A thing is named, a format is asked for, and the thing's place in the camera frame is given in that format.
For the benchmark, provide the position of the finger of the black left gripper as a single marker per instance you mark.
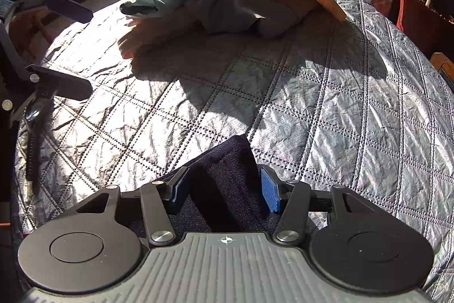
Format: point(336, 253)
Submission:
point(61, 84)
point(68, 8)

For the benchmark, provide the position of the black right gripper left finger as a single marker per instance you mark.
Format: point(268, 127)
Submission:
point(147, 210)

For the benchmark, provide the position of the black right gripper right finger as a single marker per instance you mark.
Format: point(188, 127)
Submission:
point(293, 202)

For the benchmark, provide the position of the dark navy garment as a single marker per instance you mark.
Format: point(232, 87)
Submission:
point(224, 193)

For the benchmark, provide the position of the grey quilted table cover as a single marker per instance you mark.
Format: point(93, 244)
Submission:
point(353, 103)

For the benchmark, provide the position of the grey garment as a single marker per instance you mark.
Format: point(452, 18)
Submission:
point(266, 18)

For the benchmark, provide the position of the wooden low side table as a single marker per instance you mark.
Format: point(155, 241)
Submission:
point(445, 67)

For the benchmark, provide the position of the red plant pot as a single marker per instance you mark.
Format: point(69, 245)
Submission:
point(428, 30)

